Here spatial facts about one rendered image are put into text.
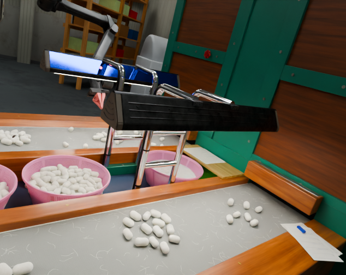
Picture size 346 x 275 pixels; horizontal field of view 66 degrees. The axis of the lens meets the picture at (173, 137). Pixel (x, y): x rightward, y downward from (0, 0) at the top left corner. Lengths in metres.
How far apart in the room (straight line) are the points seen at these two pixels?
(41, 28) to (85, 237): 7.68
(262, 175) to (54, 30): 7.54
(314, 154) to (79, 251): 0.86
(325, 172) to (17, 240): 0.98
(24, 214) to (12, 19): 7.63
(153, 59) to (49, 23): 3.77
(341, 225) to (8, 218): 1.01
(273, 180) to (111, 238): 0.67
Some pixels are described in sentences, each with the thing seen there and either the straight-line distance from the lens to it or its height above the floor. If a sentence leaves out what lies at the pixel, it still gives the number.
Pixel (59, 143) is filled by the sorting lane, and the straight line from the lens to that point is 1.21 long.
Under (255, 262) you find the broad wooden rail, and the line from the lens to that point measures 0.78.
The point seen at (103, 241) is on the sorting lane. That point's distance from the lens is 0.72.
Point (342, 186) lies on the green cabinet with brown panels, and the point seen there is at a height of 0.92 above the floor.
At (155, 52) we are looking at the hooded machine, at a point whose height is 1.10.
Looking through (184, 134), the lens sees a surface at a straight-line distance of 0.93.
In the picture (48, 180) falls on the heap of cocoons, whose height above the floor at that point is 0.73.
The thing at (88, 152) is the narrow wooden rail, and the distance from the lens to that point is 1.10.
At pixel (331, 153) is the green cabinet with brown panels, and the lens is 1.11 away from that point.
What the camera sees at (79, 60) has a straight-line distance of 1.10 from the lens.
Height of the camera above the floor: 1.22
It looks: 18 degrees down
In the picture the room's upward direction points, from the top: 15 degrees clockwise
